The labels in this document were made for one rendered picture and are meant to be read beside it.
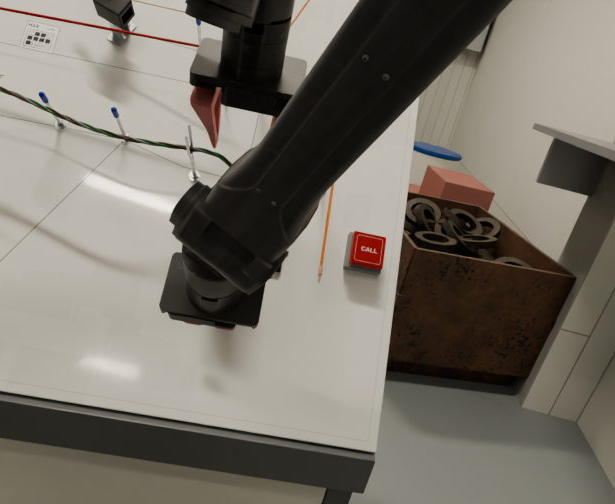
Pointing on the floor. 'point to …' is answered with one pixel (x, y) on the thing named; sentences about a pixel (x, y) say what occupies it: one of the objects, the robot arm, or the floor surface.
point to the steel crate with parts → (471, 295)
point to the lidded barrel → (435, 156)
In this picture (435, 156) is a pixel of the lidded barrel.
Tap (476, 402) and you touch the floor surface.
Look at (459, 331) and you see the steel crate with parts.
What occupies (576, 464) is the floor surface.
